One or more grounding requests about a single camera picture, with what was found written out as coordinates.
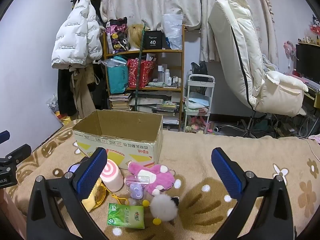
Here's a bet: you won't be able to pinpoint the black monitor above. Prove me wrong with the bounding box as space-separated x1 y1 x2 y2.
296 42 320 84

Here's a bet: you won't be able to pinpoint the clear plastic bag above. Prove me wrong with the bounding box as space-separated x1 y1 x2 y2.
162 14 183 50

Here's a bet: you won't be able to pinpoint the white fluffy pompom keychain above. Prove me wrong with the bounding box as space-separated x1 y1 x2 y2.
142 194 180 225

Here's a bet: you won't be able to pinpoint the beige hanging garment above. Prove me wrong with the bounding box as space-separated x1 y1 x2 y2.
69 66 100 119

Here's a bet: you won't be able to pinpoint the green tissue packet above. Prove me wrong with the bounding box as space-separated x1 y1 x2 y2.
107 203 145 230

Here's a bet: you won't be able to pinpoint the cardboard box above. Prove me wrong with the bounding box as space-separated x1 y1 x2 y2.
72 109 163 170

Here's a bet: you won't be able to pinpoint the group of cosmetic bottles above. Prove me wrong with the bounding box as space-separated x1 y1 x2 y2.
157 65 182 87

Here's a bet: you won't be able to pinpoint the blonde wig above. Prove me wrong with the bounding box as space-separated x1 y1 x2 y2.
127 24 150 50

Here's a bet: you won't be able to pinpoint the folded cloths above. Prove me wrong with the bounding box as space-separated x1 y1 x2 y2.
187 92 210 110

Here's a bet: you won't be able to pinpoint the teal paper bag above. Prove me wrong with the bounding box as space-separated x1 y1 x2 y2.
106 57 129 94

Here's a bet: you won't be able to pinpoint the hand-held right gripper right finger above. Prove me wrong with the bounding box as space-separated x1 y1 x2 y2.
211 147 295 240

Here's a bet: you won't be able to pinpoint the wooden shelf rack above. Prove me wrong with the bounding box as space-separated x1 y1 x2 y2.
103 25 185 132

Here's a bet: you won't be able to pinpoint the stack of books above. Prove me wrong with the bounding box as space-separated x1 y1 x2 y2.
109 94 132 110

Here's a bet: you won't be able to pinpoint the pile of books and papers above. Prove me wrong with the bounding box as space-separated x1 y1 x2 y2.
129 91 180 125

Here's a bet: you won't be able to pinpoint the heap of small plush toys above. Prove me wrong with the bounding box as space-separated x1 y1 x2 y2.
186 116 213 133

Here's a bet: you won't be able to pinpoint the pink plush toy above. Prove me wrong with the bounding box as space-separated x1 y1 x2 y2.
127 162 175 197

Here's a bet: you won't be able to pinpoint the white printed plastic bag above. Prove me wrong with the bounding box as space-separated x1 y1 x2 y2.
46 95 60 113

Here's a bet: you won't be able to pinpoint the pink desk fan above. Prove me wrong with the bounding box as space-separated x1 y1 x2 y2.
284 40 300 74

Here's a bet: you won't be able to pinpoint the brown floral blanket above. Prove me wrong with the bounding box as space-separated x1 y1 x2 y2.
4 124 320 240

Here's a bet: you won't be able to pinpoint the yellow plush toy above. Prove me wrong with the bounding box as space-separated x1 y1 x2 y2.
81 179 108 212

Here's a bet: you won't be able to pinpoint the purple charm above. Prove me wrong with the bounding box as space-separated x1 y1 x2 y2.
124 175 150 199

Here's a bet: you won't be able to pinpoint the cream padded swivel chair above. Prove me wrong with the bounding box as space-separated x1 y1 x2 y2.
208 0 309 138

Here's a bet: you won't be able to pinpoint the dark hanging clothes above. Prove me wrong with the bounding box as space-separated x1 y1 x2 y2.
57 65 109 118

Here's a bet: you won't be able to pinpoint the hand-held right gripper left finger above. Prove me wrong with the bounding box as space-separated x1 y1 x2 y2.
26 147 108 240

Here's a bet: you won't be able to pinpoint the red gift bag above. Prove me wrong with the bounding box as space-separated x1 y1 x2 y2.
127 58 157 89

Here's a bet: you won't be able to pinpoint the cartoon wall decoration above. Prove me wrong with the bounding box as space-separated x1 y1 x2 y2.
310 14 320 37

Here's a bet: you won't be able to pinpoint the desk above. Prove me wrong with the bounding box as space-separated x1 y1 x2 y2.
304 80 320 100

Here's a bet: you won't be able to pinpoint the cream patterned curtain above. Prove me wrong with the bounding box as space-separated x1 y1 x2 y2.
101 0 279 63

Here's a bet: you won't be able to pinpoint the white cable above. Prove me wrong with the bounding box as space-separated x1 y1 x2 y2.
299 136 320 163

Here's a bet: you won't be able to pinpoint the pink black cartoon bag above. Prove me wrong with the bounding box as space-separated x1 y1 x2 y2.
105 17 129 54

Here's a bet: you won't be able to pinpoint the tangle of cables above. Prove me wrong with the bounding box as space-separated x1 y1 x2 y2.
272 110 320 138

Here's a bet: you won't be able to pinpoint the black box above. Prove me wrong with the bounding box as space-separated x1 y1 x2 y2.
144 30 163 50

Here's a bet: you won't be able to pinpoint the white trolley cart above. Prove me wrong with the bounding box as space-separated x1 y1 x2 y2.
184 74 216 133

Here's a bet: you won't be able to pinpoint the green pole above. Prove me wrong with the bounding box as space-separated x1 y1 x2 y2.
134 20 148 112

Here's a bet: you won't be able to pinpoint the pink swirl roll plush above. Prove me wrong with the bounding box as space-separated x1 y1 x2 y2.
100 159 124 192

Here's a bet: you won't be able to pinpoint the yellow crumpled bag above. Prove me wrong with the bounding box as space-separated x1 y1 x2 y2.
56 112 73 125

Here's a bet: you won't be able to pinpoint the white puffer jacket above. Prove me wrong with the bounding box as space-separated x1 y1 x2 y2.
51 0 104 69

